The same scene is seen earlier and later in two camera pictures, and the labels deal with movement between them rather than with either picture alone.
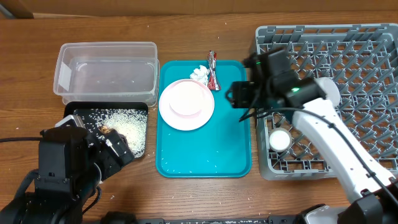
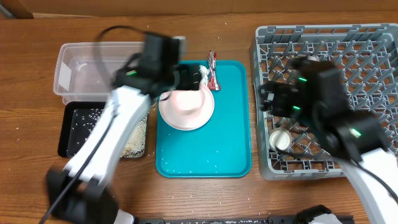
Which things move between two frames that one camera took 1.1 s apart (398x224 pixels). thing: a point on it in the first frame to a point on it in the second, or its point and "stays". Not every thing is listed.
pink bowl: (186, 98) stays
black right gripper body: (244, 94) to (285, 102)
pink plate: (186, 104) stays
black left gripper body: (106, 161) to (188, 78)
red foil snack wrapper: (213, 80) stays
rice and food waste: (132, 123) stays
